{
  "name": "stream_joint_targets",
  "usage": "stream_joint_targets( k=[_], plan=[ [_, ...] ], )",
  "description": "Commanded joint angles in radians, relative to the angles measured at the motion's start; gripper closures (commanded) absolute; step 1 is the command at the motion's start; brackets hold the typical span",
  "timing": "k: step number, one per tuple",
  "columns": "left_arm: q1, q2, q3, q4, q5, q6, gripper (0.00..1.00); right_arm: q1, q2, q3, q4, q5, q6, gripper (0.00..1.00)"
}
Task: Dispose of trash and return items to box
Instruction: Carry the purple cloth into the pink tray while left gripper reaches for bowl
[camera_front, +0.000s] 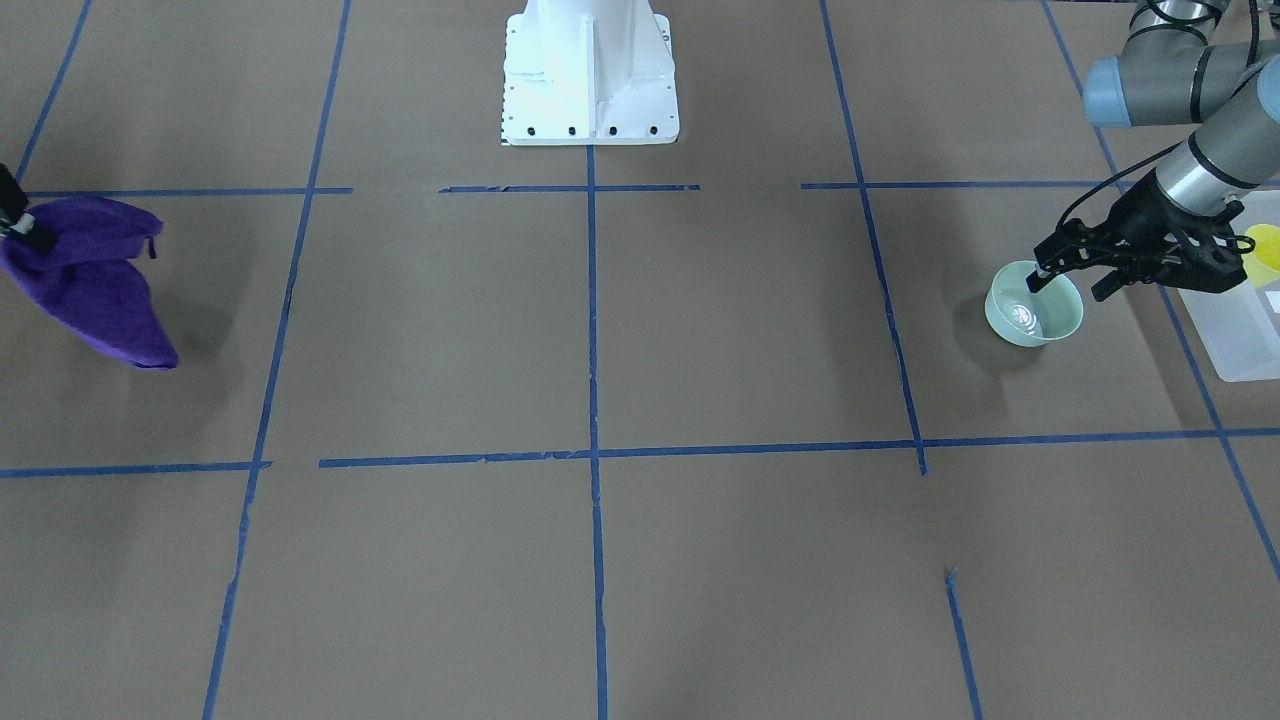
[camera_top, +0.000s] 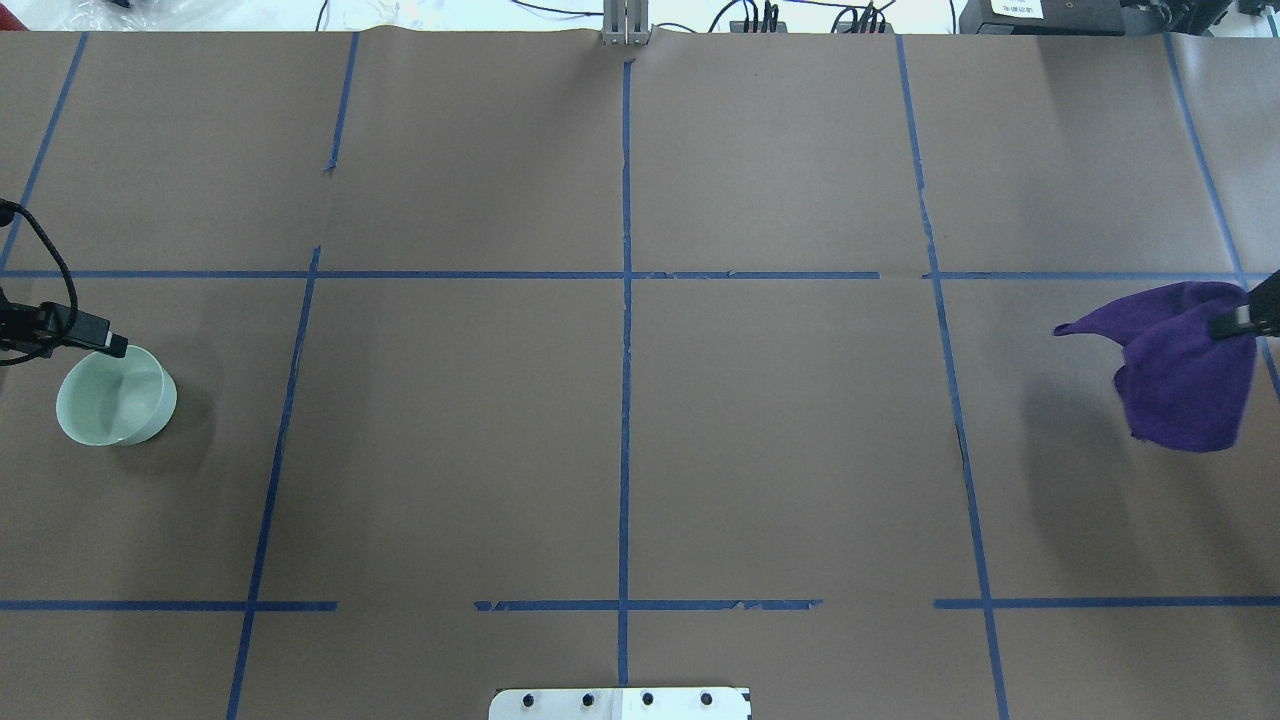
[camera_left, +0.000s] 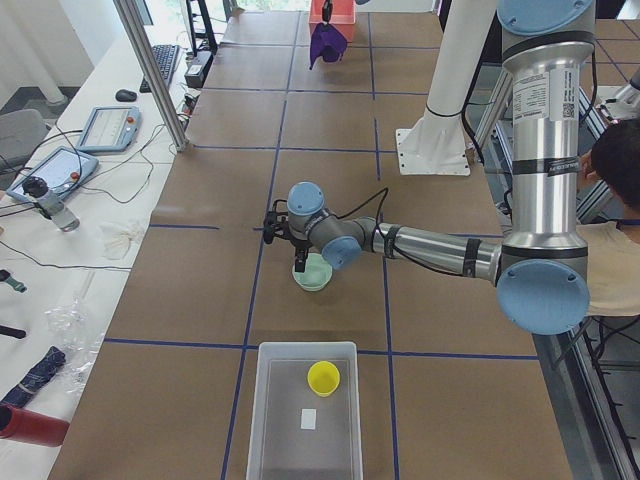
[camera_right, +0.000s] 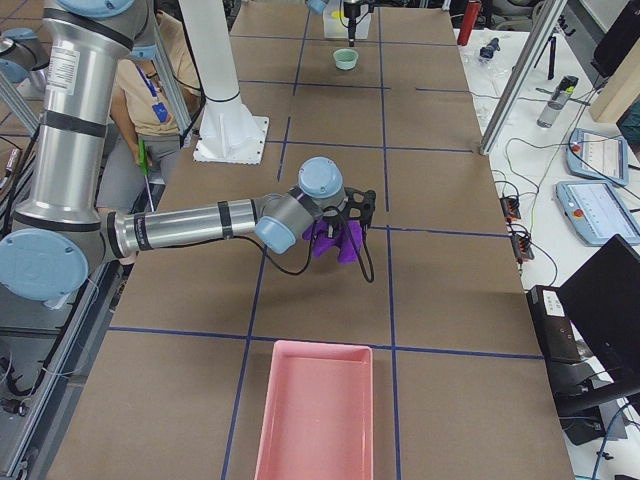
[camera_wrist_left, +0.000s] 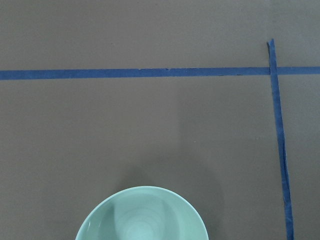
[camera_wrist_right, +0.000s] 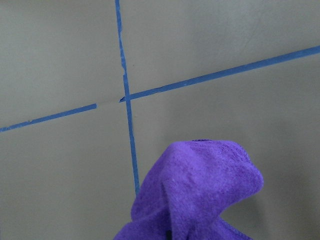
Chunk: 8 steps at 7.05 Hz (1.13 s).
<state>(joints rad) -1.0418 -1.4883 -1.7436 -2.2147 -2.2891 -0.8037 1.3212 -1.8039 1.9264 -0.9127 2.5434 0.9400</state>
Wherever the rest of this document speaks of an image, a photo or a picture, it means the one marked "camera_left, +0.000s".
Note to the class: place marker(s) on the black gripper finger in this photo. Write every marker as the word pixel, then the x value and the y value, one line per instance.
pixel 269 230
pixel 301 255

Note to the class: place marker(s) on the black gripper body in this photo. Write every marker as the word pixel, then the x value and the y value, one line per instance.
pixel 327 8
pixel 301 248

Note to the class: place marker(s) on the mint green bowl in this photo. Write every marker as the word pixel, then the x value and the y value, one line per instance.
pixel 317 274

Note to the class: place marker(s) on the purple cloth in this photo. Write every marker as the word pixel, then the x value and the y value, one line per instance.
pixel 327 43

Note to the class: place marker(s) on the yellow plastic cup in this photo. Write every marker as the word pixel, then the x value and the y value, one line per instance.
pixel 323 378

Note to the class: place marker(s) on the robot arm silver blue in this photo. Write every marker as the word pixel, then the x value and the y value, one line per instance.
pixel 539 269

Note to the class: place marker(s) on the black computer box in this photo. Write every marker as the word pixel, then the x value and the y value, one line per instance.
pixel 198 69

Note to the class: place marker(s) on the pink plastic bin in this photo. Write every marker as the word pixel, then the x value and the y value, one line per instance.
pixel 343 16

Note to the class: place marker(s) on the translucent white plastic bin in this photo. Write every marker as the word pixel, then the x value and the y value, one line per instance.
pixel 295 432

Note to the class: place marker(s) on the white crumpled tissue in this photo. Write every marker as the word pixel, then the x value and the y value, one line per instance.
pixel 119 237

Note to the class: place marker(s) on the white label in bin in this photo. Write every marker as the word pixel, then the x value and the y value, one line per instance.
pixel 308 419

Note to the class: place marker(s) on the black keyboard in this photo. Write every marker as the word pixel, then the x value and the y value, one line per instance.
pixel 166 57

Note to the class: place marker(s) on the teach pendant far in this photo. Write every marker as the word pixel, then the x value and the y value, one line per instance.
pixel 109 129

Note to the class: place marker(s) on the teach pendant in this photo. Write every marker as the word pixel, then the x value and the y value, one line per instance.
pixel 64 170
pixel 109 129

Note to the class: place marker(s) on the black computer mouse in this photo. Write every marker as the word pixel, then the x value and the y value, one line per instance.
pixel 124 95

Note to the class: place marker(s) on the teach pendant near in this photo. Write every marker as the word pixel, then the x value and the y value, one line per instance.
pixel 64 170

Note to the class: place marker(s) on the clear water bottle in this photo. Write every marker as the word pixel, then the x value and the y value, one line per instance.
pixel 50 204

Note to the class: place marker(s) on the crumpled clear plastic wrap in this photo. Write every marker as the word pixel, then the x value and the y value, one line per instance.
pixel 77 339

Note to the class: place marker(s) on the folded blue umbrella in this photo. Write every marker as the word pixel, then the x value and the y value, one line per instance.
pixel 36 378

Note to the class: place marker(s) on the person in beige shirt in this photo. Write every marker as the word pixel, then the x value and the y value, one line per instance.
pixel 613 257

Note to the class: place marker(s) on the red bottle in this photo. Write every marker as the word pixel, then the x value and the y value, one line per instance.
pixel 31 427

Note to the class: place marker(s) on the white pedestal column base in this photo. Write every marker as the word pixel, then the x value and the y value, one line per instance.
pixel 435 145

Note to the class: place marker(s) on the aluminium frame post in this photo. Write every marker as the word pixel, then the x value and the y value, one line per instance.
pixel 132 23

